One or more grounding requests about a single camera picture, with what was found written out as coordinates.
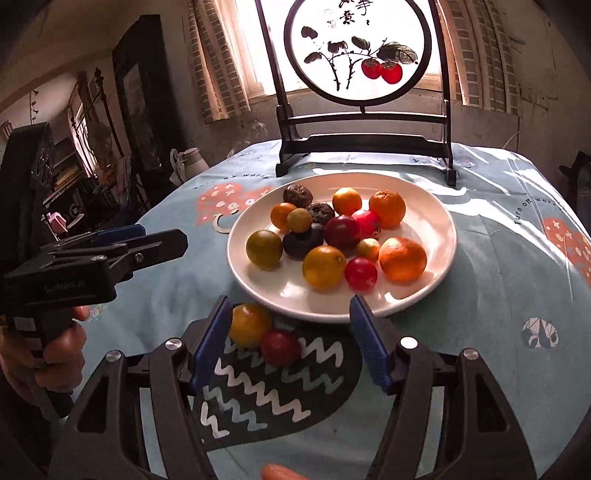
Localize white ceramic plate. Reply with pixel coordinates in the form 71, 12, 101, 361
226, 168, 458, 323

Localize red cherry tomato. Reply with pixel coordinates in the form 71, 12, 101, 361
344, 257, 378, 292

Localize round painted table screen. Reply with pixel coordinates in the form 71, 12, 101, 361
256, 1, 457, 186

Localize checked curtain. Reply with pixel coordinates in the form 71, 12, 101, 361
186, 1, 250, 124
437, 0, 520, 115

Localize dark red tomato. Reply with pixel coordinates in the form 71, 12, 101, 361
324, 215, 362, 252

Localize dark framed wall picture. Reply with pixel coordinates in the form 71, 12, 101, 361
112, 14, 184, 199

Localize large orange mandarin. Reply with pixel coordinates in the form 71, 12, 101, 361
379, 237, 428, 283

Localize left checked curtain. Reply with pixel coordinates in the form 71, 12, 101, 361
186, 1, 250, 124

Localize right checked curtain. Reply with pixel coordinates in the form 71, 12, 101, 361
437, 0, 520, 115

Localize yellow orange round fruit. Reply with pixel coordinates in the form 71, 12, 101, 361
301, 245, 346, 291

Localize small orange tomato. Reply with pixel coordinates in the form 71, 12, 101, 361
270, 202, 297, 231

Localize white ceramic jug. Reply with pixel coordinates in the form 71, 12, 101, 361
170, 147, 209, 186

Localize right hand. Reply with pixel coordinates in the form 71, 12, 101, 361
262, 464, 308, 480

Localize small yellow green tomato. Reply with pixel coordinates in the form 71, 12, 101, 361
287, 208, 312, 233

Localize left hand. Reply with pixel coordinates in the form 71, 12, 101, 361
1, 306, 89, 406

